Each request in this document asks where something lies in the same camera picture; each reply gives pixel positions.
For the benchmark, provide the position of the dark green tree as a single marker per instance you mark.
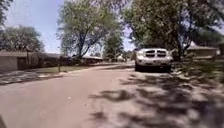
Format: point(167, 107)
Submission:
point(113, 45)

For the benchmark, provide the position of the short dark post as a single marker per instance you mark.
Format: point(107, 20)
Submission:
point(59, 65)

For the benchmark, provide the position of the large leafy tree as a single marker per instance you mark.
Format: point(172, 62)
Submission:
point(173, 20)
point(85, 23)

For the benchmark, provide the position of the grass verge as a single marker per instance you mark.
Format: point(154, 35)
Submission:
point(203, 70)
point(63, 69)

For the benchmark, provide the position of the white pickup truck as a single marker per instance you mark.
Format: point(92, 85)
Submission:
point(152, 58)

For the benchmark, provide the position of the grey asphalt road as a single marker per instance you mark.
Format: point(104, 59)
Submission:
point(66, 100)

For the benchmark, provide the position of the low brown building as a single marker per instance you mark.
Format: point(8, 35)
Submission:
point(10, 60)

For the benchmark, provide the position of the low house with pale roof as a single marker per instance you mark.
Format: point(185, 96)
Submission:
point(201, 51)

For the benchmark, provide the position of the broad leafy tree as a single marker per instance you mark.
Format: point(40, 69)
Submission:
point(20, 38)

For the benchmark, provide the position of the pale concrete kerb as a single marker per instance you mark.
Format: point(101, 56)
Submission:
point(46, 75)

